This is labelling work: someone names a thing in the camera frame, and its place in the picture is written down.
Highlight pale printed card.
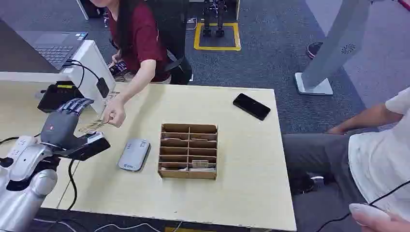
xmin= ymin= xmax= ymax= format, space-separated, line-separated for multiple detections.
xmin=78 ymin=119 xmax=112 ymax=134

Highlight black desktop terminal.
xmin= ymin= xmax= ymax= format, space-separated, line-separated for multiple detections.
xmin=37 ymin=80 xmax=85 ymax=114

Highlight black laptop cable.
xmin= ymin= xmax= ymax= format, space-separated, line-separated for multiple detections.
xmin=63 ymin=59 xmax=102 ymax=90

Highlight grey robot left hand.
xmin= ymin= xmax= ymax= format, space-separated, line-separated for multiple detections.
xmin=40 ymin=97 xmax=95 ymax=150

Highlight black office chair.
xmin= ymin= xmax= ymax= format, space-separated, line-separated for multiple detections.
xmin=146 ymin=0 xmax=193 ymax=86

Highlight black controller cable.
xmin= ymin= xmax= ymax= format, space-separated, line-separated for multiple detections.
xmin=315 ymin=180 xmax=410 ymax=232

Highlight white laptop stand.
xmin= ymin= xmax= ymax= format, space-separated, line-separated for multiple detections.
xmin=0 ymin=40 xmax=117 ymax=115

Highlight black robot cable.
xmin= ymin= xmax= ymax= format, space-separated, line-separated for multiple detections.
xmin=66 ymin=159 xmax=78 ymax=212

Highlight white power strip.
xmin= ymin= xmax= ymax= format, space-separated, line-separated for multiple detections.
xmin=5 ymin=135 xmax=38 ymax=161

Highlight dark shoe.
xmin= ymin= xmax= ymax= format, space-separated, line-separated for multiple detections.
xmin=306 ymin=42 xmax=323 ymax=59

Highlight seated person's hand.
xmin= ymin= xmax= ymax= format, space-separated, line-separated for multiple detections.
xmin=350 ymin=211 xmax=410 ymax=232

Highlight black power adapter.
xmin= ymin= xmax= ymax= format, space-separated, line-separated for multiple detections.
xmin=96 ymin=77 xmax=111 ymax=99

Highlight black smartphone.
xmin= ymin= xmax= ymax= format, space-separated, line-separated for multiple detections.
xmin=232 ymin=93 xmax=272 ymax=122

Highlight grey flat card reader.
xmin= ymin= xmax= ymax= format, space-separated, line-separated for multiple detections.
xmin=117 ymin=138 xmax=151 ymax=173

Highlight person's hand holding card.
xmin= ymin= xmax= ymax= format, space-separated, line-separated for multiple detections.
xmin=102 ymin=100 xmax=127 ymax=129

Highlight yellow floor tape square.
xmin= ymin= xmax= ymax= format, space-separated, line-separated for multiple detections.
xmin=193 ymin=22 xmax=242 ymax=52

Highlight black robot legs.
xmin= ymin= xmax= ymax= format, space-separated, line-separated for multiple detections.
xmin=202 ymin=0 xmax=229 ymax=38

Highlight seated person in white top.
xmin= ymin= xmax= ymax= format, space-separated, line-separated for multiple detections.
xmin=281 ymin=87 xmax=410 ymax=232

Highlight wooden card box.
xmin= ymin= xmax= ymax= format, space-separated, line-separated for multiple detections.
xmin=157 ymin=123 xmax=219 ymax=181

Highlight dark phone with case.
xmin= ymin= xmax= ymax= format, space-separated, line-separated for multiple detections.
xmin=108 ymin=60 xmax=128 ymax=76

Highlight white pillar stand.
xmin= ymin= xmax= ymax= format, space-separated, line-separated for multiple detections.
xmin=294 ymin=0 xmax=374 ymax=96

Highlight grey laptop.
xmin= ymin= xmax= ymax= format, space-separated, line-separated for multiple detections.
xmin=16 ymin=30 xmax=89 ymax=71

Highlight person in red top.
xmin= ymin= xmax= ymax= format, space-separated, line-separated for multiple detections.
xmin=89 ymin=0 xmax=193 ymax=106

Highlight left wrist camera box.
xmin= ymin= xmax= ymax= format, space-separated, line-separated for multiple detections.
xmin=57 ymin=131 xmax=112 ymax=162

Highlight white floor cable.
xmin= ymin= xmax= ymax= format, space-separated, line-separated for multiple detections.
xmin=32 ymin=218 xmax=183 ymax=232

